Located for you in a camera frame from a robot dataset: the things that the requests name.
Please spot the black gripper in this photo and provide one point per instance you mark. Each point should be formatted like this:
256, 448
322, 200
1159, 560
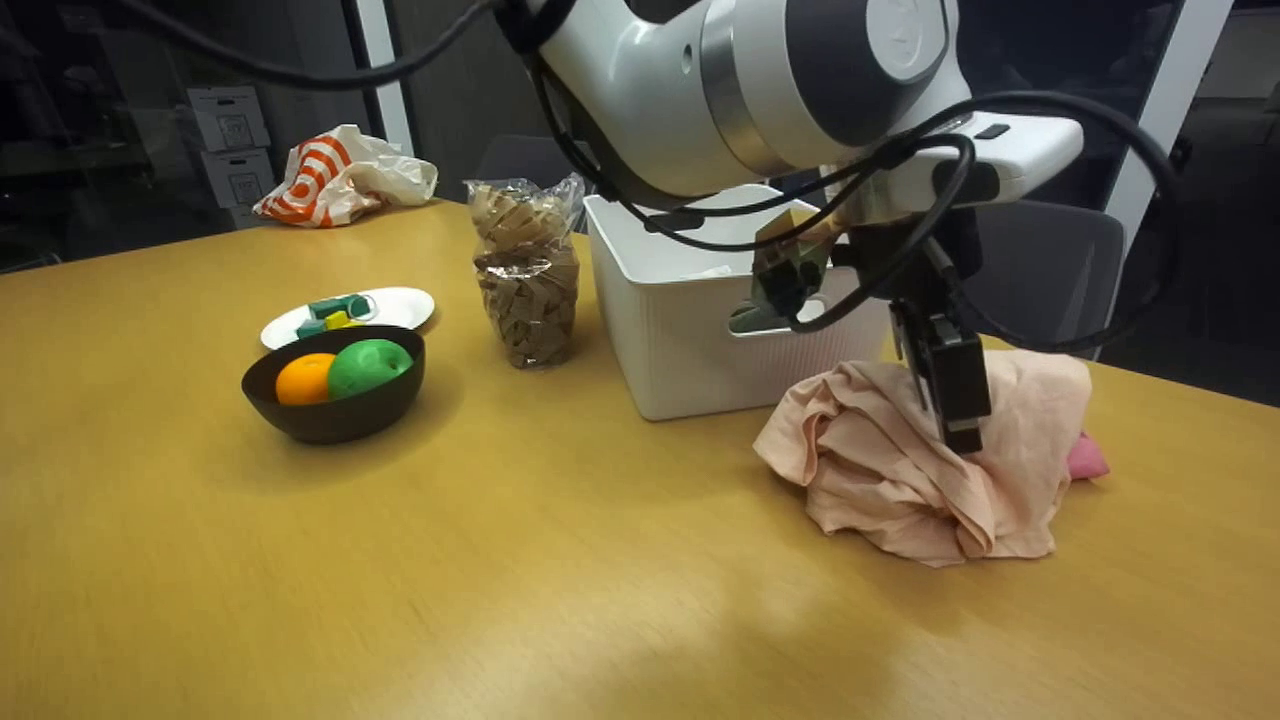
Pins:
920, 265

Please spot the cream shirt with orange print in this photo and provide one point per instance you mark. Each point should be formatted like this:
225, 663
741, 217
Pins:
906, 480

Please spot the pink shirt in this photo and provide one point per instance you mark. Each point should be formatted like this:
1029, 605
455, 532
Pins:
1090, 460

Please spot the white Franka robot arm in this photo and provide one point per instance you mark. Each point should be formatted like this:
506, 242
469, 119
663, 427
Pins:
745, 67

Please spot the grey chair behind basket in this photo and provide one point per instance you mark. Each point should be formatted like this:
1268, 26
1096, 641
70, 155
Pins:
1053, 265

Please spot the white plastic basket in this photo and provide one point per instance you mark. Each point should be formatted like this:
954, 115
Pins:
682, 334

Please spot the clear bag of pasta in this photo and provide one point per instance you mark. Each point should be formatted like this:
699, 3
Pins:
524, 295

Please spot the white round plate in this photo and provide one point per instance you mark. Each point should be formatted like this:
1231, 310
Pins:
394, 307

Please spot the green toy apple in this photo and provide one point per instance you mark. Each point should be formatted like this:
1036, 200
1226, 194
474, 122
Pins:
370, 366

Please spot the black bowl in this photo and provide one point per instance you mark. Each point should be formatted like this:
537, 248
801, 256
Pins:
340, 423

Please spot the tall teal toy block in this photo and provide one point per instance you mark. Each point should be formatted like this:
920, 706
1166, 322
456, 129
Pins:
340, 307

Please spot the yellow toy block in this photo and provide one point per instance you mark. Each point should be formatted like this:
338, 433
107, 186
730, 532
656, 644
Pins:
338, 322

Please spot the orange toy fruit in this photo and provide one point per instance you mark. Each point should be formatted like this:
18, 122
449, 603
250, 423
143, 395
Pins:
304, 382

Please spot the orange and white plastic bag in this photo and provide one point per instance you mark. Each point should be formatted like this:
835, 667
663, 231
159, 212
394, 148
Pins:
325, 174

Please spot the grey storage box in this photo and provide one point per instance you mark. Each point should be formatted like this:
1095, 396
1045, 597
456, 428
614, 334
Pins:
240, 181
231, 119

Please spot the wood and green camera mount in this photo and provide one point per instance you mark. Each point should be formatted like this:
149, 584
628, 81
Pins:
792, 261

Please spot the white window frame post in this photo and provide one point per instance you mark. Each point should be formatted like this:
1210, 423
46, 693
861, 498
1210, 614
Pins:
1161, 106

